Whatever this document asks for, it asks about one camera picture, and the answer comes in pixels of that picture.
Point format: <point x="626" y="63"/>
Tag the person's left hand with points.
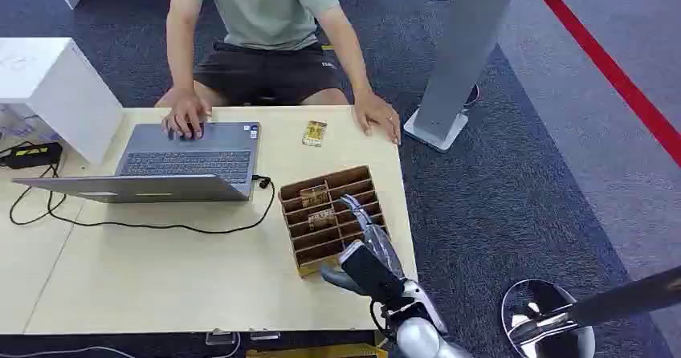
<point x="378" y="113"/>

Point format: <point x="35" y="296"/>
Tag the person's right hand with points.
<point x="186" y="112"/>

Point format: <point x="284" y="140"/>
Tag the robot right hand grey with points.
<point x="372" y="276"/>

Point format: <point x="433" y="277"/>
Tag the robot right arm silver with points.
<point x="420" y="340"/>

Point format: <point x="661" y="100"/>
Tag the grey laptop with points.
<point x="186" y="159"/>

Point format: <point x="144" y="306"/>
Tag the wooden slotted card box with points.
<point x="324" y="238"/>

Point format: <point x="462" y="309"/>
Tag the gold printed card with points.
<point x="322" y="219"/>
<point x="314" y="196"/>
<point x="314" y="133"/>

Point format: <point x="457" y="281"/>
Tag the yellow strip under desk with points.
<point x="319" y="352"/>

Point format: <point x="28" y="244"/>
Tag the grey slanted floor stand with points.
<point x="463" y="52"/>

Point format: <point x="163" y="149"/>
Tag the person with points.
<point x="263" y="20"/>

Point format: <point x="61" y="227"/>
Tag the clear plastic desk clip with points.
<point x="264" y="336"/>
<point x="221" y="337"/>

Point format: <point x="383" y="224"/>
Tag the white cabinet box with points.
<point x="58" y="87"/>

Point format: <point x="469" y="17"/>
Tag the black power adapter yellow label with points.
<point x="33" y="154"/>

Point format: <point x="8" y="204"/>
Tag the red barrier belt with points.
<point x="606" y="63"/>

